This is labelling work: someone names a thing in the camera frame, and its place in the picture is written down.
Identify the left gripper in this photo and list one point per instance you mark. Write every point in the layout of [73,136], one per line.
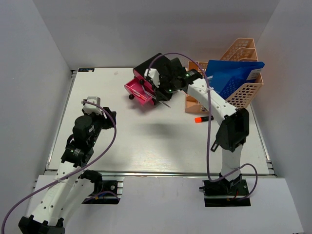
[110,121]

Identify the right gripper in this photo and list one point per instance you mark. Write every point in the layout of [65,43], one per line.
[160,94]

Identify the black pink drawer organizer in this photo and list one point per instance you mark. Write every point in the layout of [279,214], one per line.
[140,84]

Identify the blue plastic folder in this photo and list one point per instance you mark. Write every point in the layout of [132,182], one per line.
[225,77]

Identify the long red pen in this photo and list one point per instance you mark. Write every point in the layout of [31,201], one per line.
[138,94]

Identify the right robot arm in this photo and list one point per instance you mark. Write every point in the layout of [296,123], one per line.
[233,122]

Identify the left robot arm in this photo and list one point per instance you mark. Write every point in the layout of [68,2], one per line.
[73,182]

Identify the orange highlighter marker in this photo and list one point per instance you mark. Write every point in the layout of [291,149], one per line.
[203,119]

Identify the black label sticker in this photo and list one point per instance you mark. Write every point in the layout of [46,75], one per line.
[86,70]

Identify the peach file rack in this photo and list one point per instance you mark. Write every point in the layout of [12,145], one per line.
[242,50]

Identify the green highlighter marker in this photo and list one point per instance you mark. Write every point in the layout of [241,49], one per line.
[214,146]

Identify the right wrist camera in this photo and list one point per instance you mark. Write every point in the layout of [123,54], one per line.
[152,76]

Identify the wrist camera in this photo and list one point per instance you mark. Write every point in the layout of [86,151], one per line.
[152,76]
[91,106]

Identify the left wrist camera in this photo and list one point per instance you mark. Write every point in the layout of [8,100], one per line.
[91,106]

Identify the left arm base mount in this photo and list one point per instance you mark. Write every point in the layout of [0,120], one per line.
[106,191]

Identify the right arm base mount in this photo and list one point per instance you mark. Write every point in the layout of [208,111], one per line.
[216,194]

